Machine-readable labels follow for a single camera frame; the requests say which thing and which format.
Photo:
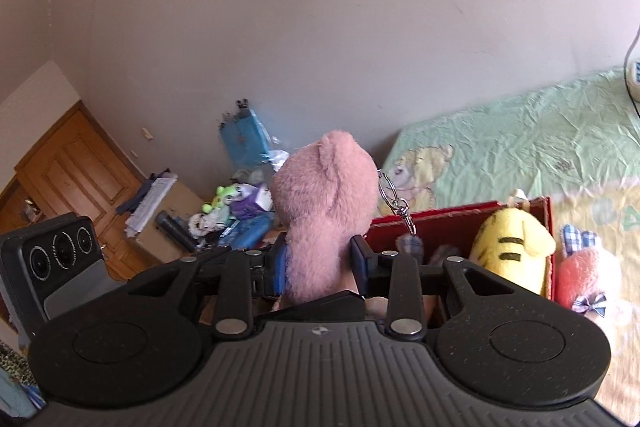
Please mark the purple and white box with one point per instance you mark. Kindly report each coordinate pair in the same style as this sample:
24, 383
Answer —
255, 199

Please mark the brown cardboard box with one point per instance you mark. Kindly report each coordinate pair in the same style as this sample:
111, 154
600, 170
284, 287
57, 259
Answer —
177, 204

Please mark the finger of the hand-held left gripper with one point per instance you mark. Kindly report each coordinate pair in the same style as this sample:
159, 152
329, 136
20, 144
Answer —
215, 253
325, 309

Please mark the dark spotted cloth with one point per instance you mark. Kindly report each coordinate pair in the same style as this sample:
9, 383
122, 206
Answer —
12, 372

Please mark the black bottle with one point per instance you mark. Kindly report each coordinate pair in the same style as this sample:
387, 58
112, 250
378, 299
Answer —
175, 232

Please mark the red cardboard box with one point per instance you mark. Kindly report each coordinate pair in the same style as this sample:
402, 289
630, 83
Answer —
450, 219

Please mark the yellow plush chick toy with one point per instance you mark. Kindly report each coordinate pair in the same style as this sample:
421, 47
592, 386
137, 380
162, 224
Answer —
510, 247

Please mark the black and white plush toy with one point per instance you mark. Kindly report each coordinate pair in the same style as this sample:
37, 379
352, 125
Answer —
202, 224

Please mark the wooden door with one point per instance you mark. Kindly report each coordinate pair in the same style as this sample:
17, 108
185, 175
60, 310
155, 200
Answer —
75, 167

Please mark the blue hanging bag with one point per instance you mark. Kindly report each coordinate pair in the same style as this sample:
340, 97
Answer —
245, 139

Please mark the green frog toy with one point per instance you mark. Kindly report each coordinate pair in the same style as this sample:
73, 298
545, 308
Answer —
220, 199

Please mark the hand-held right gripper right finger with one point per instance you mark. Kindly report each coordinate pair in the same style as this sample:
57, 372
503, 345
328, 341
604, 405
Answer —
361, 264

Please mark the white power strip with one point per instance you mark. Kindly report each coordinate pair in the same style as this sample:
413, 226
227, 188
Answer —
636, 82

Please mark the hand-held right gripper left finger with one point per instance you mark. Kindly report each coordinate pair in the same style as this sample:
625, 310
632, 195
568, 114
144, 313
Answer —
281, 272

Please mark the white striped cloth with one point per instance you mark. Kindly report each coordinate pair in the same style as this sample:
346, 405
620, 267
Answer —
150, 207

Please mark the dark blue cloth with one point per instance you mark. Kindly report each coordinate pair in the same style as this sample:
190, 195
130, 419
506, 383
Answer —
137, 199

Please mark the clear plastic bag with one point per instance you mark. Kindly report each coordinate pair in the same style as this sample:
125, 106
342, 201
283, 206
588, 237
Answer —
277, 159

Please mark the blue packet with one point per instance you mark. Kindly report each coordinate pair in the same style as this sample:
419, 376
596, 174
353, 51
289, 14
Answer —
245, 232

